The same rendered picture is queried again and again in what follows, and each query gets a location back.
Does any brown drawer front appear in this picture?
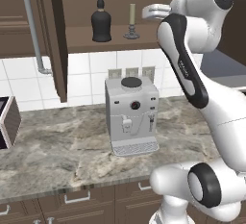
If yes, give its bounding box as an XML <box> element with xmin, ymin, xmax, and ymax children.
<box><xmin>37</xmin><ymin>185</ymin><xmax>116</xmax><ymax>224</ymax></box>
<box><xmin>0</xmin><ymin>198</ymin><xmax>43</xmax><ymax>224</ymax></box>
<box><xmin>113</xmin><ymin>177</ymin><xmax>165</xmax><ymax>224</ymax></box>

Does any grey coffee machine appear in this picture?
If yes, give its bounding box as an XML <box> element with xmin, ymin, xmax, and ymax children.
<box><xmin>104</xmin><ymin>76</ymin><xmax>160</xmax><ymax>158</ymax></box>

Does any black liquor bottle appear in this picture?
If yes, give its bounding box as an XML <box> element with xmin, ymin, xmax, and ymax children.
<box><xmin>90</xmin><ymin>0</ymin><xmax>113</xmax><ymax>43</ymax></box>

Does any grey range hood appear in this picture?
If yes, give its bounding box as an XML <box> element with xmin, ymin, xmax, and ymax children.
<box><xmin>199</xmin><ymin>48</ymin><xmax>246</xmax><ymax>91</ymax></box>

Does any cream candle on grey holder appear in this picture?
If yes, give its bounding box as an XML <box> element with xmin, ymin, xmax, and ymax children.
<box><xmin>123</xmin><ymin>3</ymin><xmax>141</xmax><ymax>40</ymax></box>

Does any white drawer handle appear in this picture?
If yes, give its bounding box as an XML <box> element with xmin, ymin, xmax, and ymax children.
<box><xmin>137</xmin><ymin>181</ymin><xmax>153</xmax><ymax>191</ymax></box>
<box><xmin>0</xmin><ymin>204</ymin><xmax>12</xmax><ymax>217</ymax></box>
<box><xmin>63</xmin><ymin>190</ymin><xmax>92</xmax><ymax>205</ymax></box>

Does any grey wall outlet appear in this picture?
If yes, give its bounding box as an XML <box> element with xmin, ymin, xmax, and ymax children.
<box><xmin>125</xmin><ymin>66</ymin><xmax>140</xmax><ymax>79</ymax></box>
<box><xmin>141</xmin><ymin>65</ymin><xmax>157</xmax><ymax>84</ymax></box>
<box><xmin>108</xmin><ymin>68</ymin><xmax>123</xmax><ymax>80</ymax></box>

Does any brown wall cabinet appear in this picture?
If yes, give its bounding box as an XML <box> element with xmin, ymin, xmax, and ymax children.
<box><xmin>59</xmin><ymin>0</ymin><xmax>190</xmax><ymax>55</ymax></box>

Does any long grey door handle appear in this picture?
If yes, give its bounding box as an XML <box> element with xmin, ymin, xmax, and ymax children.
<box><xmin>17</xmin><ymin>0</ymin><xmax>53</xmax><ymax>76</ymax></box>

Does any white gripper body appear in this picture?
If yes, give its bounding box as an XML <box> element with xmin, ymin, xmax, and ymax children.
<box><xmin>141</xmin><ymin>3</ymin><xmax>173</xmax><ymax>21</ymax></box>

